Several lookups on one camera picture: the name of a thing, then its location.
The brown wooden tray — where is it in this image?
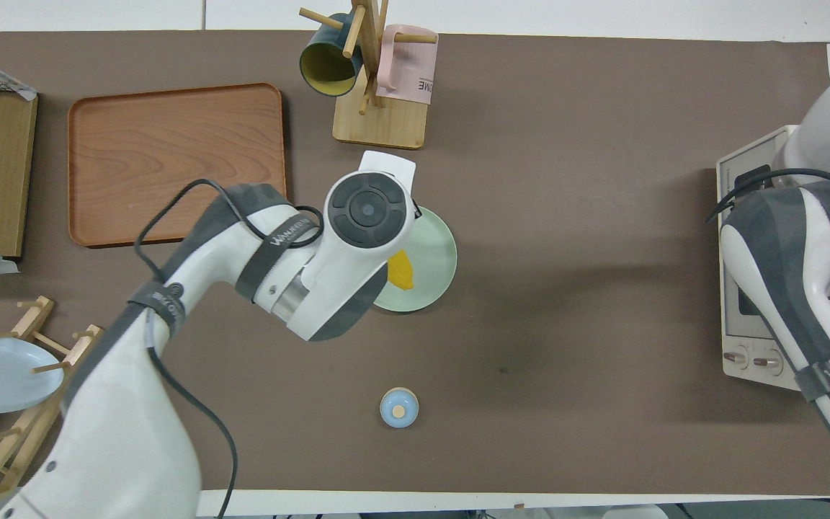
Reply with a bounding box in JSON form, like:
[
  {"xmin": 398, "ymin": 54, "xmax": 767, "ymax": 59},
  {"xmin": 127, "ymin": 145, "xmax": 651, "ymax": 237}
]
[{"xmin": 68, "ymin": 82, "xmax": 288, "ymax": 248}]

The white toaster oven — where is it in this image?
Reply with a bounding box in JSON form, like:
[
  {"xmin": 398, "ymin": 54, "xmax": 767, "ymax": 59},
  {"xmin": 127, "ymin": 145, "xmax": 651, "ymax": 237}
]
[{"xmin": 716, "ymin": 125, "xmax": 830, "ymax": 392}]

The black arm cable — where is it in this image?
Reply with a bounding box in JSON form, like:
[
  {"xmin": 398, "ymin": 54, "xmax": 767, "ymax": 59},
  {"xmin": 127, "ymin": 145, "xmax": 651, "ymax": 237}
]
[
  {"xmin": 707, "ymin": 167, "xmax": 830, "ymax": 226},
  {"xmin": 133, "ymin": 179, "xmax": 323, "ymax": 519}
]

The yellow corn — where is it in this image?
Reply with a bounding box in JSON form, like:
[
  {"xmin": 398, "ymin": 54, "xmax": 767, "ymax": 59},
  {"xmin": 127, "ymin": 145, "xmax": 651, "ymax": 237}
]
[{"xmin": 388, "ymin": 249, "xmax": 416, "ymax": 291}]

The pink mug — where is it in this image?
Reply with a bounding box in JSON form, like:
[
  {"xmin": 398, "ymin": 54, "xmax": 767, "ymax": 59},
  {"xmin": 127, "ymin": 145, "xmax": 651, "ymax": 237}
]
[{"xmin": 375, "ymin": 24, "xmax": 439, "ymax": 106}]

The small blue dome with knob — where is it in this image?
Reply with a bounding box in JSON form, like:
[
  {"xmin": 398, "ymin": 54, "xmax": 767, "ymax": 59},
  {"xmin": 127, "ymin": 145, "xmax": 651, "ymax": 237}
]
[{"xmin": 380, "ymin": 387, "xmax": 419, "ymax": 429}]

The wooden plate rack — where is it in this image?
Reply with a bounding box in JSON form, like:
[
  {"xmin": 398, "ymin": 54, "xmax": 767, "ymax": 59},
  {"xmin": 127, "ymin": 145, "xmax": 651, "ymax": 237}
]
[{"xmin": 0, "ymin": 296, "xmax": 106, "ymax": 514}]

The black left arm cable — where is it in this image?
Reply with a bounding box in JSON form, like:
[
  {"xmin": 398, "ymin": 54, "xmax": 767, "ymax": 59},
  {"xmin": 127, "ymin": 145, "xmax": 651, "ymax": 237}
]
[{"xmin": 133, "ymin": 179, "xmax": 323, "ymax": 519}]

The light green plate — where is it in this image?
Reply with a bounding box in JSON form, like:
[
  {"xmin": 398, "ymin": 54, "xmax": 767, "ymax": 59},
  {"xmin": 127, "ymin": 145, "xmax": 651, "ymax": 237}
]
[{"xmin": 370, "ymin": 205, "xmax": 458, "ymax": 314}]

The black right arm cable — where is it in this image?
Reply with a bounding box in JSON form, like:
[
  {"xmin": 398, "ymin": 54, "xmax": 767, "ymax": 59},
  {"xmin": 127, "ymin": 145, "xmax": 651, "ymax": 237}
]
[{"xmin": 707, "ymin": 167, "xmax": 830, "ymax": 226}]

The brown table mat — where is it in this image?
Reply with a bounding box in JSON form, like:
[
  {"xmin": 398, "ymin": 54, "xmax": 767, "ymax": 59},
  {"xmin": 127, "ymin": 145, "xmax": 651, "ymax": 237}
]
[{"xmin": 0, "ymin": 30, "xmax": 830, "ymax": 498}]

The dark blue mug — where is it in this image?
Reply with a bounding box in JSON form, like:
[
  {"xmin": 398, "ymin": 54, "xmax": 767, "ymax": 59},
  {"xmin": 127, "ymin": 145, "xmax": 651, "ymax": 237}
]
[{"xmin": 299, "ymin": 13, "xmax": 364, "ymax": 98}]

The wooden mug tree stand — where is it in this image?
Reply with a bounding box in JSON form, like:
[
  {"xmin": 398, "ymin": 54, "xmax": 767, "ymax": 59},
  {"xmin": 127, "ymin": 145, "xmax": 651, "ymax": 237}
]
[{"xmin": 298, "ymin": 0, "xmax": 439, "ymax": 150}]

